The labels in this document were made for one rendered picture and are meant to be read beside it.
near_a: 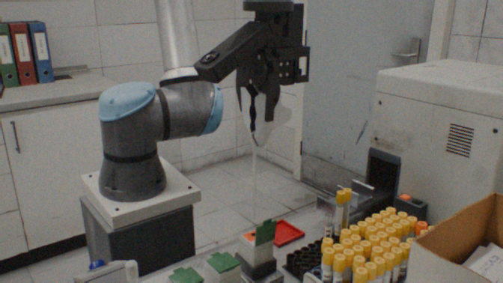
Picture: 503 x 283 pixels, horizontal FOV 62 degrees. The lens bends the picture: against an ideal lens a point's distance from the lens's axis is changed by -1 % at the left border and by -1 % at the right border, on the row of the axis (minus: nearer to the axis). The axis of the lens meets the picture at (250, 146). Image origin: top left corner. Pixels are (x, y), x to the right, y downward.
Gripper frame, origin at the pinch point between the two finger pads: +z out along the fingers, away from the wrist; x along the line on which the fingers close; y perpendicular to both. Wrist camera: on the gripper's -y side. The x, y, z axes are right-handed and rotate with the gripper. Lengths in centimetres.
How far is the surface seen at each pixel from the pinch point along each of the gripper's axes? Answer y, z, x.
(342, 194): 17.4, 13.2, -2.8
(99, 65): 38, 23, 225
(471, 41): 167, 1, 57
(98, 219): -17.1, 24.5, 33.8
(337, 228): 17.2, 20.4, -2.6
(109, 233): -16.7, 24.8, 27.3
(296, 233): 13.9, 24.1, 5.1
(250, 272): -2.6, 21.8, -2.4
